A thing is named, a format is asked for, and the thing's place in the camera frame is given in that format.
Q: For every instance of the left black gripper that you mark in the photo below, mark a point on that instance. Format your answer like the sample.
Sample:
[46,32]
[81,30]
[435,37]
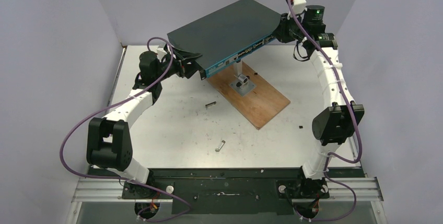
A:
[183,69]

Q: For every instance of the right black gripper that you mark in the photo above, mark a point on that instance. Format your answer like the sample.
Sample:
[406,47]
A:
[279,33]

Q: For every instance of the dark transceiver module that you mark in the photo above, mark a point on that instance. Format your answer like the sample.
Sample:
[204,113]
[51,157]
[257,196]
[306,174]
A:
[210,104]

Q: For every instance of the teal grey network switch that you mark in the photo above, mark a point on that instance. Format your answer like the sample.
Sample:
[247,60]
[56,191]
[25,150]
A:
[227,35]

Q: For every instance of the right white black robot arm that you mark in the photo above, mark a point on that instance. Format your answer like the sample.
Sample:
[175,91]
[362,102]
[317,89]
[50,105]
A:
[341,114]

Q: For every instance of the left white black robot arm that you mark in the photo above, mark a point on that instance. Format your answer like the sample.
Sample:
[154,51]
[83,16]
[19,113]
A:
[109,144]

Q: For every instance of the wooden base board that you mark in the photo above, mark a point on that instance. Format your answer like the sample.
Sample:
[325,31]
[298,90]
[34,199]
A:
[258,101]

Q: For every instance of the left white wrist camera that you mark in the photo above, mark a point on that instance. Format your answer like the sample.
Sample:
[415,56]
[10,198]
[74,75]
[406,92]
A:
[162,50]

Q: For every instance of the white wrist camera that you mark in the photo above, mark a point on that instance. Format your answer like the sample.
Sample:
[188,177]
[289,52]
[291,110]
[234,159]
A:
[162,50]
[296,7]

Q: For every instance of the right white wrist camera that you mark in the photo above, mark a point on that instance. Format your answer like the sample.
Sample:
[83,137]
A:
[296,7]

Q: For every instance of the metal switch mounting stand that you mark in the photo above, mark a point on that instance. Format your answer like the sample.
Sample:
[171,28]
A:
[242,85]

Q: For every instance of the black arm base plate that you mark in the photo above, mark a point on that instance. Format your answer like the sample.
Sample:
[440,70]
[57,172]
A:
[234,191]

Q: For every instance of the aluminium frame rail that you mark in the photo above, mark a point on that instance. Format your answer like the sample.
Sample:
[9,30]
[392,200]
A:
[112,190]

